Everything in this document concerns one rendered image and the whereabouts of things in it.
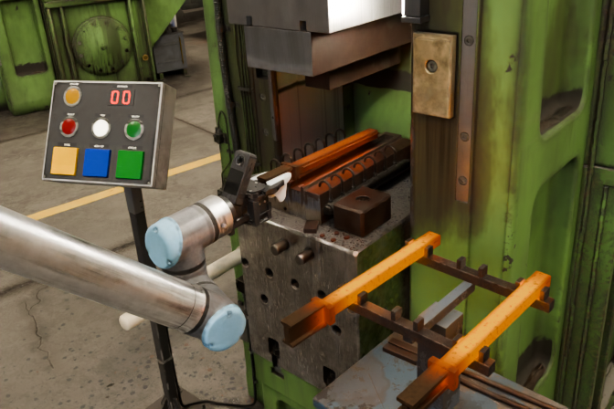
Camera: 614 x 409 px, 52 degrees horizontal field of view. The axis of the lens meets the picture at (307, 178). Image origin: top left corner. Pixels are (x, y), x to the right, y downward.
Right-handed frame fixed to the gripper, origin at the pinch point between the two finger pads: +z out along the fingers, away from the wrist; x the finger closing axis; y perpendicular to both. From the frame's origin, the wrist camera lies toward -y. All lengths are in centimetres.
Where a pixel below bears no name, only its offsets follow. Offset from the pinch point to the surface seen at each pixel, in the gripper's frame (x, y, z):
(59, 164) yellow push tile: -63, 5, -22
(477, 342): 59, 7, -21
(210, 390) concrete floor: -56, 105, 10
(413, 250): 36.5, 7.1, -2.8
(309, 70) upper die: 6.4, -23.8, 3.7
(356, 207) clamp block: 17.2, 6.4, 4.7
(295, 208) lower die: -0.2, 11.0, 3.2
